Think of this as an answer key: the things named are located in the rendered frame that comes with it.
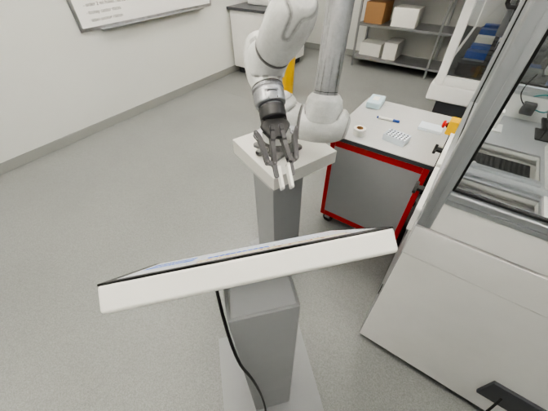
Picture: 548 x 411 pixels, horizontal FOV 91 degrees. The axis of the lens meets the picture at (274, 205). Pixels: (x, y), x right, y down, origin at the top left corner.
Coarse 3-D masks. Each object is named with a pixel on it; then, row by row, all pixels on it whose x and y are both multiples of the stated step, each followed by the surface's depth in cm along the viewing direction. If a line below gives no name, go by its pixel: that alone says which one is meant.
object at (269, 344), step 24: (264, 312) 58; (288, 312) 59; (240, 336) 62; (264, 336) 65; (288, 336) 69; (264, 360) 78; (288, 360) 83; (240, 384) 132; (264, 384) 96; (288, 384) 104; (312, 384) 132; (240, 408) 126; (288, 408) 125; (312, 408) 125
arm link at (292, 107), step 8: (288, 96) 115; (288, 104) 115; (296, 104) 118; (288, 112) 116; (296, 112) 116; (288, 120) 117; (296, 120) 117; (264, 136) 127; (288, 136) 122; (280, 144) 127
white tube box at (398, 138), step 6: (390, 132) 153; (396, 132) 153; (402, 132) 153; (384, 138) 153; (390, 138) 151; (396, 138) 148; (402, 138) 149; (408, 138) 148; (396, 144) 150; (402, 144) 148
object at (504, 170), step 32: (544, 64) 50; (512, 96) 55; (544, 96) 53; (512, 128) 58; (544, 128) 55; (480, 160) 65; (512, 160) 62; (544, 160) 58; (480, 192) 70; (512, 192) 66; (544, 192) 62
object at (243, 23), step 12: (252, 0) 396; (264, 0) 386; (240, 12) 389; (252, 12) 378; (264, 12) 365; (240, 24) 401; (252, 24) 389; (240, 36) 412; (240, 48) 425; (240, 60) 438
